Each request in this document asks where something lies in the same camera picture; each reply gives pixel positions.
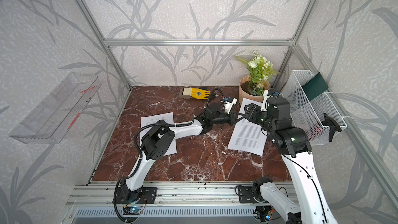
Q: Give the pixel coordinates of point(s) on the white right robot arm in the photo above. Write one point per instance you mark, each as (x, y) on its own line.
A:
(295, 149)

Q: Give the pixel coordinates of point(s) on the clear acrylic wall shelf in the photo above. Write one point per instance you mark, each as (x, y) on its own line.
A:
(49, 122)

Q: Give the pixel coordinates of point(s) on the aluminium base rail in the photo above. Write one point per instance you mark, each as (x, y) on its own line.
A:
(101, 194)

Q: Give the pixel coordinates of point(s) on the green artificial plant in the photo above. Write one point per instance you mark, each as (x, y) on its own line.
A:
(261, 70)

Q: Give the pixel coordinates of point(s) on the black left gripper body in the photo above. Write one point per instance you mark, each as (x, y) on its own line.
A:
(231, 116)

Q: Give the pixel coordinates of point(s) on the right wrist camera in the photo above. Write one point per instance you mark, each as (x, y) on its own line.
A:
(267, 94)

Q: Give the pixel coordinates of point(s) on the peach flower pot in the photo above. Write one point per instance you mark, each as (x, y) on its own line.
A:
(248, 95)

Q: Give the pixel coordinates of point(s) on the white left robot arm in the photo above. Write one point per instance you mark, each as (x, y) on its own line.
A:
(158, 139)

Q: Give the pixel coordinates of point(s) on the red object in basket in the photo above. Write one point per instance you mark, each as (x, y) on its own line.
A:
(315, 132)

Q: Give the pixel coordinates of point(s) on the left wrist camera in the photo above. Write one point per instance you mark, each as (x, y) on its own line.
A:
(228, 103)

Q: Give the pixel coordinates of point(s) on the document with purple highlight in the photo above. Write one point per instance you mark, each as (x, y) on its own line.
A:
(167, 118)

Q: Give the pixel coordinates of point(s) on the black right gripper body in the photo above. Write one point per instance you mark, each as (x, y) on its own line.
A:
(258, 116)

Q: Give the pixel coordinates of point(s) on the black clamp on basket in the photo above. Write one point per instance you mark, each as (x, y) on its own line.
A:
(333, 126)

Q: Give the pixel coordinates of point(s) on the aluminium cage frame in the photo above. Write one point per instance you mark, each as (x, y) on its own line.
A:
(384, 177)

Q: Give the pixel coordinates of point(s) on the white printed text document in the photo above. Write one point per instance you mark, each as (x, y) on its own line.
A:
(248, 137)

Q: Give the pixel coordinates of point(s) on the white wire mesh basket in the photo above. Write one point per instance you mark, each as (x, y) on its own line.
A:
(306, 113)

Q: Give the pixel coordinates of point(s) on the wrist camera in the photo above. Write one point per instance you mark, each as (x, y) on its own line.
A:
(228, 103)
(267, 94)

